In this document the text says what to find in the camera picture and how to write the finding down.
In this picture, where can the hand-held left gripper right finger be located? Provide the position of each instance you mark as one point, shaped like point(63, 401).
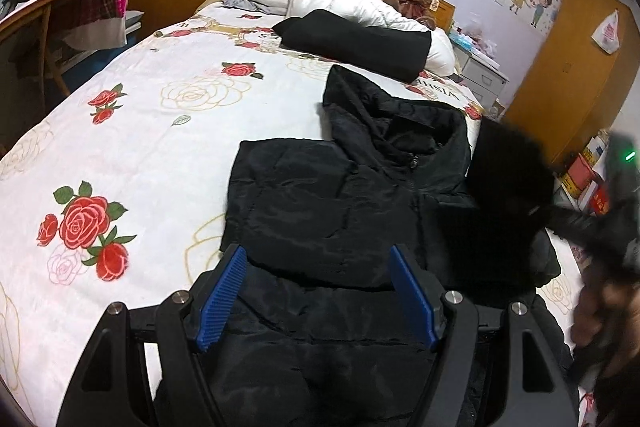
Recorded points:
point(410, 297)

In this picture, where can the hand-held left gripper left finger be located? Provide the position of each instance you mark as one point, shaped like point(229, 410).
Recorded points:
point(222, 302)

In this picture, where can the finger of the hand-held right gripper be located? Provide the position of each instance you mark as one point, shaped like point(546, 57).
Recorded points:
point(575, 224)

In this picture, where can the black hooded puffer jacket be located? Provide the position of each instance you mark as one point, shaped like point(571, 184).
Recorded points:
point(325, 207)

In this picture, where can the person's right forearm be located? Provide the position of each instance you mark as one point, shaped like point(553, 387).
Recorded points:
point(620, 392)

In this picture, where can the person's right hand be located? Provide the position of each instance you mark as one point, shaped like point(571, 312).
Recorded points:
point(592, 312)

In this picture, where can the red box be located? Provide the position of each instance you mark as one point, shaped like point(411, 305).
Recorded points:
point(577, 174)

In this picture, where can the yellow box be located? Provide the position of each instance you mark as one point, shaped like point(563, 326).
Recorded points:
point(595, 152)

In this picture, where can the wide wooden wardrobe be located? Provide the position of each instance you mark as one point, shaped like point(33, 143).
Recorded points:
point(565, 72)

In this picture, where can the white plastic bag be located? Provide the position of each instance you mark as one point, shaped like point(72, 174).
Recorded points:
point(606, 34)

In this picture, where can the grey nightstand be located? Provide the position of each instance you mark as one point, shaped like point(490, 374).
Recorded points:
point(482, 74)

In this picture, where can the rose printed blanket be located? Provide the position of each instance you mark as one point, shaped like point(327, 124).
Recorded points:
point(150, 132)

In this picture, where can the clutter on nightstand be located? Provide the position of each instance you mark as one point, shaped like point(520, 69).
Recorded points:
point(472, 39)

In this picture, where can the folded black cloth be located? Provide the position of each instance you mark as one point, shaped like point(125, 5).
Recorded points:
point(360, 42)

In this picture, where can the grey cloth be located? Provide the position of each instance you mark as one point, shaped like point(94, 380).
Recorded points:
point(250, 6)

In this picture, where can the pink plaid cloth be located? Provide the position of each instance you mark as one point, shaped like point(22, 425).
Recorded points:
point(107, 2)

